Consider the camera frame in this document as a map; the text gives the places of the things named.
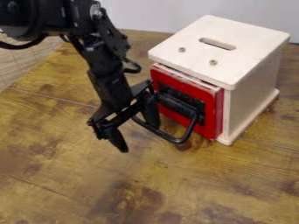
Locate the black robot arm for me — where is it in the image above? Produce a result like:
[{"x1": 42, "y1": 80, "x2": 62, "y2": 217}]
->
[{"x1": 0, "y1": 0, "x2": 160, "y2": 153}]

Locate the red drawer front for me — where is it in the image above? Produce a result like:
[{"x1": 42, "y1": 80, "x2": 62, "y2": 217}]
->
[{"x1": 151, "y1": 63, "x2": 224, "y2": 140}]

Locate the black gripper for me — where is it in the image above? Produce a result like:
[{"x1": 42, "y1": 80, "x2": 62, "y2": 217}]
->
[{"x1": 88, "y1": 70, "x2": 162, "y2": 153}]

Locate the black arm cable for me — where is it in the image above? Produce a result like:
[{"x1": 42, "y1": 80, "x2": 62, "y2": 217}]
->
[{"x1": 122, "y1": 57, "x2": 143, "y2": 74}]

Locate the white wooden drawer box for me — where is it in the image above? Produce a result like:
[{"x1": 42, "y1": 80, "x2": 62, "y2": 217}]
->
[{"x1": 148, "y1": 15, "x2": 290, "y2": 145}]

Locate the black metal drawer handle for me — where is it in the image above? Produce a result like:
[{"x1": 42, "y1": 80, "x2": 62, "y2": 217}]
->
[{"x1": 132, "y1": 94, "x2": 206, "y2": 144}]

